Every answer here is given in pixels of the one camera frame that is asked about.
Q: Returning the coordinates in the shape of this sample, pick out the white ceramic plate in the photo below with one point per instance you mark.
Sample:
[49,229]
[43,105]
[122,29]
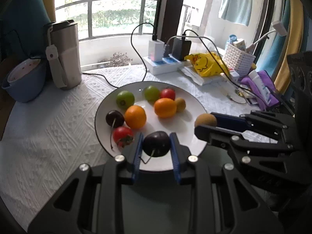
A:
[182,123]

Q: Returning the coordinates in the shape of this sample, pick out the purple cloth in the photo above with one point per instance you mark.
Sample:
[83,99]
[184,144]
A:
[268,83]

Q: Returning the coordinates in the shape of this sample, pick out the blue bowl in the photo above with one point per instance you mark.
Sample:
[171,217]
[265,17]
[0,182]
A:
[29,86]

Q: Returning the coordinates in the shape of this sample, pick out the white power strip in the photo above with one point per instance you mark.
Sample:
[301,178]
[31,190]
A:
[166,65]

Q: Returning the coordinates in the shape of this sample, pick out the potted plant on balcony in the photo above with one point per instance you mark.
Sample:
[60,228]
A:
[119,59]

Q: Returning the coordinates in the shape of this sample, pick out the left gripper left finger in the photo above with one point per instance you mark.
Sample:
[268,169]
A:
[131,164]

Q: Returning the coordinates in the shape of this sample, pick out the white desk lamp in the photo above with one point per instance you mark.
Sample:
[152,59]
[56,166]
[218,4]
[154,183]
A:
[278,28]

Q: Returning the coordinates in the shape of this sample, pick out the white pink inner bowl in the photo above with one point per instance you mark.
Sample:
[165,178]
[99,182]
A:
[22,69]

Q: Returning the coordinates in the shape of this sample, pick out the large green lime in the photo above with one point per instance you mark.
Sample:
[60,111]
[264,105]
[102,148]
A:
[125,99]

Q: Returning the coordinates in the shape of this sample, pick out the black charger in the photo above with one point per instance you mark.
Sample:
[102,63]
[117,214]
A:
[181,48]

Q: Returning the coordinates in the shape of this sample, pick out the stainless steel tumbler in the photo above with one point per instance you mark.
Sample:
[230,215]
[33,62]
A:
[62,53]

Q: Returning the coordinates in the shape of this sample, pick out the hanging light blue towel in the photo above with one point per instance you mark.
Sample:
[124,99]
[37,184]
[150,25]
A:
[236,11]

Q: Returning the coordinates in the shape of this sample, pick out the yellow duck bag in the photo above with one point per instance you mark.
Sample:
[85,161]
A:
[207,64]

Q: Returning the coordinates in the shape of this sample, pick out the oval orange kumquat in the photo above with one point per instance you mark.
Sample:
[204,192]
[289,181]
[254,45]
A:
[165,108]

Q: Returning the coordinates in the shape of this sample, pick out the small green lime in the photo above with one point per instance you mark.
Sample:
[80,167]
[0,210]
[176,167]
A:
[151,93]

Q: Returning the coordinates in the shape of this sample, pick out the round orange kumquat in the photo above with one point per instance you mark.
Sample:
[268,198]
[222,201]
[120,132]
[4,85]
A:
[135,117]

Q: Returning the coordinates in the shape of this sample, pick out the white charger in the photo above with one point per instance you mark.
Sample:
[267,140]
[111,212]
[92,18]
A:
[156,50]

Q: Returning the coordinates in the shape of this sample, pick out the dark cherry with stem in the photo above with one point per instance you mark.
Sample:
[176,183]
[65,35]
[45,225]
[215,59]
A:
[116,121]

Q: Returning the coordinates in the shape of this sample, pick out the small red cherry tomato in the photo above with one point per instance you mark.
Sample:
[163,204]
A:
[122,136]

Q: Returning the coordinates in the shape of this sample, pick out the white perforated basket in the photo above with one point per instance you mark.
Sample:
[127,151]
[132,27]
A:
[238,60]

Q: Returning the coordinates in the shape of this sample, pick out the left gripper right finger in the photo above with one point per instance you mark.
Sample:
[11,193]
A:
[181,166]

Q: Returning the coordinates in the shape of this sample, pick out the white embossed tablecloth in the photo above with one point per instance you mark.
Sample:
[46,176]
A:
[46,139]

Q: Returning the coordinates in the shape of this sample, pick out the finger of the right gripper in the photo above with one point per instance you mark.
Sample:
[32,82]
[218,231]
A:
[214,136]
[232,122]

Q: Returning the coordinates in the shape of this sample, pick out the white tube bottle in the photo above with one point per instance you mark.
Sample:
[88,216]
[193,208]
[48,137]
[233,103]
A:
[259,85]

